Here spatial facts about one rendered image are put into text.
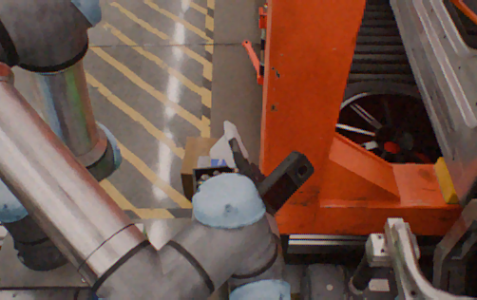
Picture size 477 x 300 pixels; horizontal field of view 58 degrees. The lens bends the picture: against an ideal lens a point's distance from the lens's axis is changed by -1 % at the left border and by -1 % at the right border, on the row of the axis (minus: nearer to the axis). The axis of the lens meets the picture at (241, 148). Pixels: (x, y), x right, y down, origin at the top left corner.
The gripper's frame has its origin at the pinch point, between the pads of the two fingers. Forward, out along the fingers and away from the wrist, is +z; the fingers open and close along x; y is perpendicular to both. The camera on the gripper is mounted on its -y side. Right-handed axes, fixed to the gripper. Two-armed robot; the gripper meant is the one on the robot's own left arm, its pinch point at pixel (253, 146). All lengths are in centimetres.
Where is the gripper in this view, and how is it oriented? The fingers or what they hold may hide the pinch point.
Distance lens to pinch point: 80.8
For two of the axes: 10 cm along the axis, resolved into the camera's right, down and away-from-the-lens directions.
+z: -0.6, -5.4, 8.4
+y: -8.1, 5.1, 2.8
